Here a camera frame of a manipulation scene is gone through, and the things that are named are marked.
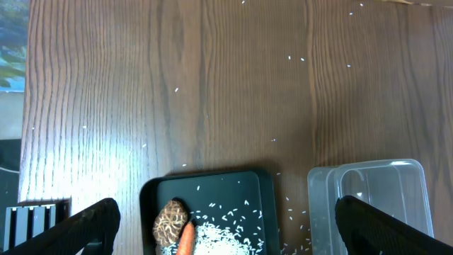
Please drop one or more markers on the black plastic tray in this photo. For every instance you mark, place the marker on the black plastic tray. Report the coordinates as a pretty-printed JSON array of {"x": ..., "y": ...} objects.
[{"x": 149, "y": 206}]

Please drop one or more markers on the clear plastic container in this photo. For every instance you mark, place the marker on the clear plastic container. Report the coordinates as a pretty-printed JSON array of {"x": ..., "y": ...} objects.
[{"x": 397, "y": 187}]

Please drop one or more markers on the grey slotted stand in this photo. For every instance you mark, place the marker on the grey slotted stand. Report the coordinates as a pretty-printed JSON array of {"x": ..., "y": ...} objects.
[{"x": 25, "y": 222}]

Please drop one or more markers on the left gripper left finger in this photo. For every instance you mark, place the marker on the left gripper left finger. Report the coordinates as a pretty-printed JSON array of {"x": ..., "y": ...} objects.
[{"x": 91, "y": 231}]

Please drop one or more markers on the brown food scrap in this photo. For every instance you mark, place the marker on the brown food scrap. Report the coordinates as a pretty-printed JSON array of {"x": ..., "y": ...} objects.
[{"x": 169, "y": 223}]

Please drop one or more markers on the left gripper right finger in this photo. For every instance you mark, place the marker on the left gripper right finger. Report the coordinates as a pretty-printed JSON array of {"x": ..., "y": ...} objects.
[{"x": 367, "y": 230}]

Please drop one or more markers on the orange carrot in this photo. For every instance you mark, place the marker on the orange carrot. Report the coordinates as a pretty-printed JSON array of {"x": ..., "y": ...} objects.
[{"x": 187, "y": 240}]

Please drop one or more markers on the white rice pile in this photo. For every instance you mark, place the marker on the white rice pile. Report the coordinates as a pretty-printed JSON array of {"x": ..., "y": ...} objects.
[{"x": 226, "y": 214}]

